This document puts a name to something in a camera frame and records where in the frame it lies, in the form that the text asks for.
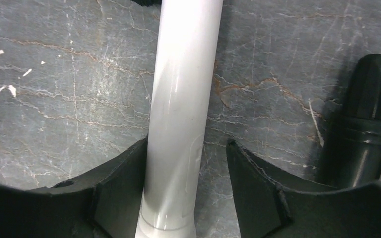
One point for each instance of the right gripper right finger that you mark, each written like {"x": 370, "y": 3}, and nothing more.
{"x": 273, "y": 203}

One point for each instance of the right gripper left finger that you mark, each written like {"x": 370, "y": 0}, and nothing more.
{"x": 103, "y": 202}

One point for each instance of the white microphone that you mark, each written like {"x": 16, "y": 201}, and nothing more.
{"x": 185, "y": 57}

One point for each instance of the black microphone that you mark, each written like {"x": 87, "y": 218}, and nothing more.
{"x": 351, "y": 154}

